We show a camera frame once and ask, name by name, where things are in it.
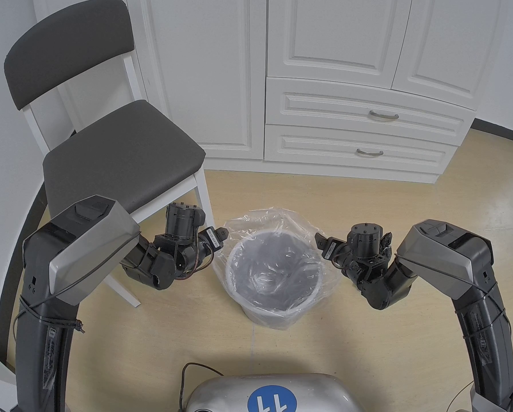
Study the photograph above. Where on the white chair with grey cushions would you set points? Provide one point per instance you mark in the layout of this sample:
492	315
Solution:
127	152

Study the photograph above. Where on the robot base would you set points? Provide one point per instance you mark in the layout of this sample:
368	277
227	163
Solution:
278	393

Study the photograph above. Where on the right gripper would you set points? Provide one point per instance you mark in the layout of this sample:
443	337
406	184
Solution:
339	253

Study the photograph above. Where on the white wardrobe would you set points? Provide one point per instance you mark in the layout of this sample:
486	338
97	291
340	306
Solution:
333	24

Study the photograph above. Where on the clear plastic bag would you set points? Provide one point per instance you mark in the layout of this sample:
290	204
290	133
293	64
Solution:
301	230

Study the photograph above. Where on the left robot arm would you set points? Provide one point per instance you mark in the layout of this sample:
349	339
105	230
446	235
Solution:
89	247

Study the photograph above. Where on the white trash bin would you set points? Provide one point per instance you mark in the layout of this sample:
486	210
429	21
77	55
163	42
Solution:
278	316

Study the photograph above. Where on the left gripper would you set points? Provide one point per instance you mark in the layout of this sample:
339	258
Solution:
203	249

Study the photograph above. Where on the crumpled black plastic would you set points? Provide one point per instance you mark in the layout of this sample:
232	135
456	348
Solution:
386	240

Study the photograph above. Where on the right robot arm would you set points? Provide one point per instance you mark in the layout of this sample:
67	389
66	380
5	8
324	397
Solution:
445	255

